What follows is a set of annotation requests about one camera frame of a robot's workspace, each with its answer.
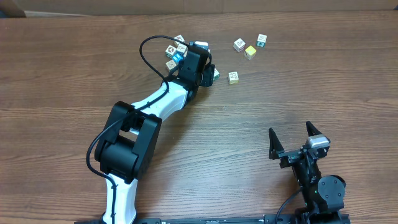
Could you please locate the wooden block soccer ball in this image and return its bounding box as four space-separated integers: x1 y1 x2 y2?
165 45 177 58

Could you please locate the wooden block red side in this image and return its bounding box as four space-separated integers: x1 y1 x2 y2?
233 38 246 52

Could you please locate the yellow top wooden block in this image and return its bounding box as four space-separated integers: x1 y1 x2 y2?
244 45 257 60

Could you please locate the wooden block blue side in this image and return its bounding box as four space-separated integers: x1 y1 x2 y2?
176 44 188 56

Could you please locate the brown cardboard backdrop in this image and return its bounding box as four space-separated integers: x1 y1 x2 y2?
0 0 398 18

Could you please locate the wooden block yellow side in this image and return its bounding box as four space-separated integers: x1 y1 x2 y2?
228 72 239 85

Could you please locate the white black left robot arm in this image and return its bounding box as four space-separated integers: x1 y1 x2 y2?
95 41 215 223

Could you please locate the wooden block green four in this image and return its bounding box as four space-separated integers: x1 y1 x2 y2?
256 34 267 47

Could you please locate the wooden block green letter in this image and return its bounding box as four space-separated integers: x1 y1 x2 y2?
165 60 178 72

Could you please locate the blue top wooden block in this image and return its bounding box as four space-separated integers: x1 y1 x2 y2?
172 53 184 64

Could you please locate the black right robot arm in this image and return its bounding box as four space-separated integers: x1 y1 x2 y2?
269 121 351 224

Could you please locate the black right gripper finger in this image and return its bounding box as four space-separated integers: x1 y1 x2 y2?
306 121 322 136
269 128 284 160

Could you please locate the wooden block red picture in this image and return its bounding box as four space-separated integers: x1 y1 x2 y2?
174 35 185 46

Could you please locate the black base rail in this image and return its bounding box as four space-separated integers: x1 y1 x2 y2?
75 215 351 224

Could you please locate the wooden block green R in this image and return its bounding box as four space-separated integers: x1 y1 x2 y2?
213 69 220 81

